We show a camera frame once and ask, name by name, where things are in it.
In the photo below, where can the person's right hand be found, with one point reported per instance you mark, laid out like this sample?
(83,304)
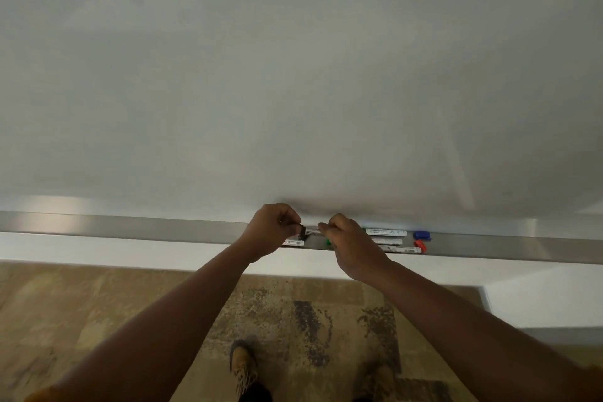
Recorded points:
(354,248)

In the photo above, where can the person's left hand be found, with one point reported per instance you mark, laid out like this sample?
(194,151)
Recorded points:
(268,229)

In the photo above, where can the person's left fingers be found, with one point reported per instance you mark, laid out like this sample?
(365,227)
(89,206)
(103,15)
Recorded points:
(289,220)

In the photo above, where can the person's right fingers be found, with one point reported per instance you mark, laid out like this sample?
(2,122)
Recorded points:
(329,229)

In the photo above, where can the black cap whiteboard marker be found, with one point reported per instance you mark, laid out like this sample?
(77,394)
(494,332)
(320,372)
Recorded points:
(302,231)

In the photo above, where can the person's right forearm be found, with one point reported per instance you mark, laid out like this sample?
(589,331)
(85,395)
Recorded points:
(466,340)

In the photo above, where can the person's left forearm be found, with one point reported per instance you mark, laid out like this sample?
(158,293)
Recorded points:
(160,331)

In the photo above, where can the white whiteboard marker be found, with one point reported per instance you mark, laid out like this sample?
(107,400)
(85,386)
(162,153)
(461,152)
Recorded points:
(293,242)

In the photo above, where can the blue cap whiteboard marker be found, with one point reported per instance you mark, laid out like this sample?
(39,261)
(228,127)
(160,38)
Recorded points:
(386,232)

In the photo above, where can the green cap whiteboard marker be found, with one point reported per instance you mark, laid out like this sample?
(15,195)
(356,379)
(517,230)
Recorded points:
(387,241)

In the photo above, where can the red cap whiteboard marker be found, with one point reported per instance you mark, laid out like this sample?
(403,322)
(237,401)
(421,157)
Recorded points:
(403,249)

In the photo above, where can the large white whiteboard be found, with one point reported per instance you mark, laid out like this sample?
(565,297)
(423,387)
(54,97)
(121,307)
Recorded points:
(301,76)

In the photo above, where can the aluminium marker tray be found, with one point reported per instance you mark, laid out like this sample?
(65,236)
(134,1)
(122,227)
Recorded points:
(141,229)

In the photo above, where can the tan left shoe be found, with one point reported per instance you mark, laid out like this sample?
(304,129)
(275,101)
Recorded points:
(243,364)

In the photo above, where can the tan shoe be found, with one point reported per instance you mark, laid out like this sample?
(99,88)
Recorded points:
(379,376)
(243,364)

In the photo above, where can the tan right shoe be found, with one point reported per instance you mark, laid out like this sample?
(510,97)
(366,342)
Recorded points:
(379,376)

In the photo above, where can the dark trousers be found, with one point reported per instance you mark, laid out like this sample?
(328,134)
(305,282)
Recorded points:
(256,393)

